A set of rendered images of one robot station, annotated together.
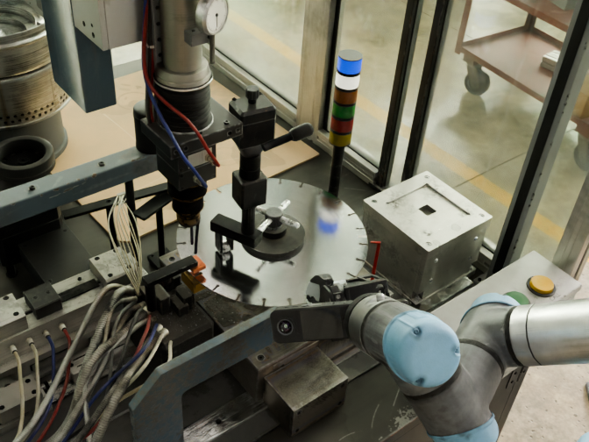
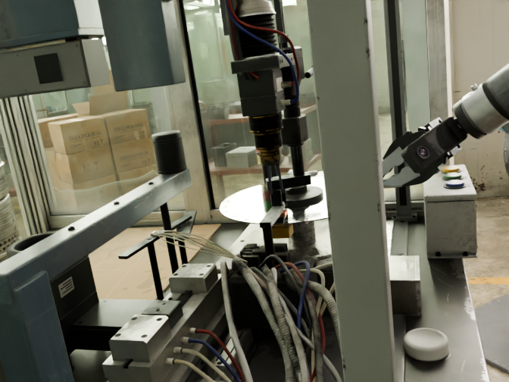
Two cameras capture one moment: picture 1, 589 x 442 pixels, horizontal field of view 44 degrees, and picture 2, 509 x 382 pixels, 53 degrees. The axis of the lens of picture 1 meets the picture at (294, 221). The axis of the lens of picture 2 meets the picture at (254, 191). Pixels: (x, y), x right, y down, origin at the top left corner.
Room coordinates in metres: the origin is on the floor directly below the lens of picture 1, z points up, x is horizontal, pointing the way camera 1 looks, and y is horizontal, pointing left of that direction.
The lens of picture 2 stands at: (0.09, 0.64, 1.24)
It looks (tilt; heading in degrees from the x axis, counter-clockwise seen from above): 14 degrees down; 329
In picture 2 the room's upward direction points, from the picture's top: 8 degrees counter-clockwise
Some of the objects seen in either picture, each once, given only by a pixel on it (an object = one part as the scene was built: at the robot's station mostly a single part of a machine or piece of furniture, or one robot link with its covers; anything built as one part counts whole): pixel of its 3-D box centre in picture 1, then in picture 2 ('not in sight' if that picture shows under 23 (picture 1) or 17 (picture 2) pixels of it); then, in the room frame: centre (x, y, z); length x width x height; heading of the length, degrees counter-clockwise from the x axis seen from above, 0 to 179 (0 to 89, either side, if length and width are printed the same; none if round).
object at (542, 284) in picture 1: (541, 286); (451, 171); (0.93, -0.44, 0.90); 0.04 x 0.04 x 0.02
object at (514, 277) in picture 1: (498, 326); (447, 208); (0.89, -0.38, 0.82); 0.28 x 0.11 x 0.15; 131
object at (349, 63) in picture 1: (349, 62); not in sight; (1.23, -0.08, 1.14); 0.05 x 0.04 x 0.03; 41
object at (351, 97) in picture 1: (345, 92); not in sight; (1.23, -0.08, 1.08); 0.05 x 0.04 x 0.03; 41
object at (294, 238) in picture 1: (273, 230); (296, 191); (0.94, 0.04, 0.96); 0.11 x 0.11 x 0.03
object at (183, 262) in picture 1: (174, 282); (274, 230); (0.82, 0.18, 0.95); 0.10 x 0.03 x 0.07; 131
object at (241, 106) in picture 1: (250, 148); (289, 92); (0.88, 0.07, 1.17); 0.06 x 0.05 x 0.20; 122
